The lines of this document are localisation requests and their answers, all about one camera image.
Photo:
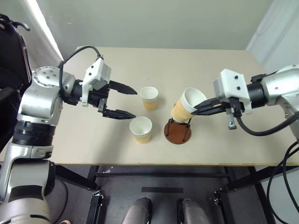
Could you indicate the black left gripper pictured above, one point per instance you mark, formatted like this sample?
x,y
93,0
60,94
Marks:
x,y
95,98

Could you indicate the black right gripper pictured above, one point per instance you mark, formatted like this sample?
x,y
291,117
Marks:
x,y
224,102

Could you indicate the ribbed tan paper cup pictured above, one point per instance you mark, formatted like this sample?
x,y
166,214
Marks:
x,y
181,107

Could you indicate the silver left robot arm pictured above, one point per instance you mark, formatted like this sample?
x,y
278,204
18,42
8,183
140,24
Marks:
x,y
35,100

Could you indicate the smooth tan paper cup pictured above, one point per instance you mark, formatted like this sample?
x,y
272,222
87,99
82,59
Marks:
x,y
149,103
141,137

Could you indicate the black tape strip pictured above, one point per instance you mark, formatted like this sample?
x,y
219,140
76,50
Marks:
x,y
162,189

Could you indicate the white partition panel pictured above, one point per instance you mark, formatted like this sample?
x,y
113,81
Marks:
x,y
50,35
273,30

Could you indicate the grey rounded robot leg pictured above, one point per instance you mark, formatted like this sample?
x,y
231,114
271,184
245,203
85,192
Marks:
x,y
194,212
137,211

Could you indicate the black backpack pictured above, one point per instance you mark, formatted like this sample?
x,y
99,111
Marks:
x,y
11,58

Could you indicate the small silver metal bracket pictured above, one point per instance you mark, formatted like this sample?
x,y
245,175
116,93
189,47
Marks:
x,y
231,122

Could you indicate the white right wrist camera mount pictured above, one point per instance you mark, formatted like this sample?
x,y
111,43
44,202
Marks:
x,y
230,86

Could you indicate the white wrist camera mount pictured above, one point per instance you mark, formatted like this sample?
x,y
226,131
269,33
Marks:
x,y
98,72
230,86

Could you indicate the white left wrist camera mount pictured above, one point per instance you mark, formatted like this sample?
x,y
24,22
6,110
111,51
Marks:
x,y
98,72

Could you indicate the black metal table frame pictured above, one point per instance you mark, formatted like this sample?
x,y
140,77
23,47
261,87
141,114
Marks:
x,y
163,174

